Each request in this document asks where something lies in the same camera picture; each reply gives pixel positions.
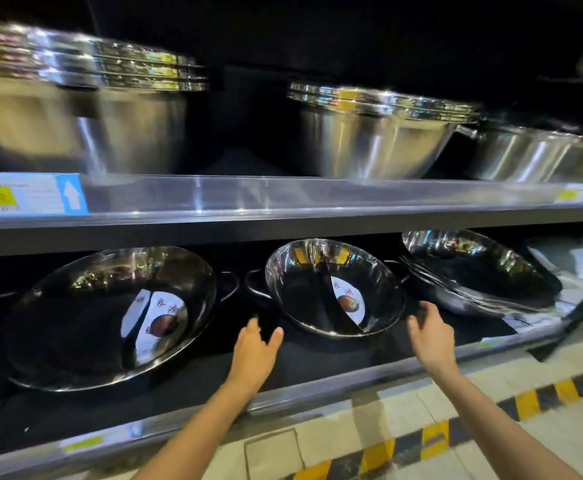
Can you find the person's left hand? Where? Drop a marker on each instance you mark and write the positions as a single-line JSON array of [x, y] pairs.
[[251, 359]]

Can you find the person's right hand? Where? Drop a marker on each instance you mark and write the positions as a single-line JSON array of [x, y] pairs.
[[434, 344]]

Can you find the small divided steel hotpot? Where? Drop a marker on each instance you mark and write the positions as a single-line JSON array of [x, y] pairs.
[[301, 289]]

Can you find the black metal shelving unit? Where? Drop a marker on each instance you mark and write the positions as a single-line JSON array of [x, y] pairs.
[[271, 229]]

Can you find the large divided steel hotpot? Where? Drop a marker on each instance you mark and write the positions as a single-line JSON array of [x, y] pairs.
[[71, 344]]

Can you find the person's left forearm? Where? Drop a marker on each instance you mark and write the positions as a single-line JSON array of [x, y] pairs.
[[191, 439]]

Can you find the person's right forearm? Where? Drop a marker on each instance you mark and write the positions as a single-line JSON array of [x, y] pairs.
[[501, 434]]

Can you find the stack of steel woks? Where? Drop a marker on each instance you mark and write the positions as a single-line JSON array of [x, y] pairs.
[[471, 264]]

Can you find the yellow black hazard tape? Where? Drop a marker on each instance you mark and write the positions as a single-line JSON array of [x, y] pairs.
[[526, 404]]

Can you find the clear plastic wrapping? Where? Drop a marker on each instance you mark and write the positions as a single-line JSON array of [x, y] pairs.
[[576, 259]]

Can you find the stack of steel pots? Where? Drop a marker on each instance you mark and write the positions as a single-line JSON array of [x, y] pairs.
[[121, 134], [371, 144]]

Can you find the right steel mixing bowl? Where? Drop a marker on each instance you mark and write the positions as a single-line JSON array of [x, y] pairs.
[[531, 154]]

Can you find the white blue price tag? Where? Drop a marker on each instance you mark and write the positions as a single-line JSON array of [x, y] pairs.
[[31, 194]]

